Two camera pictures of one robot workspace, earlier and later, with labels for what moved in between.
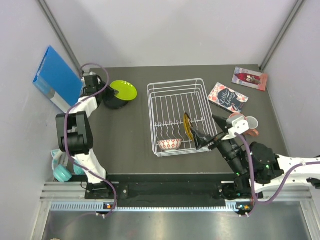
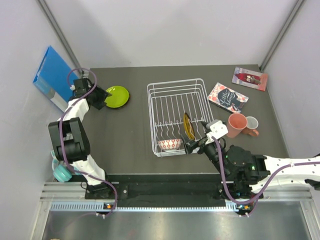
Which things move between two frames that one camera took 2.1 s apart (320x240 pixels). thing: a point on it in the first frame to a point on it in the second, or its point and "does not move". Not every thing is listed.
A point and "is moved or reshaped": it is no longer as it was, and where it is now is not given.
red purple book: [251, 78] does not move
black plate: [114, 102] to [129, 98]
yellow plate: [187, 126] does not move
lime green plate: [127, 91] is moved or reshaped
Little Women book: [227, 98] does not move
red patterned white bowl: [170, 144] does not move
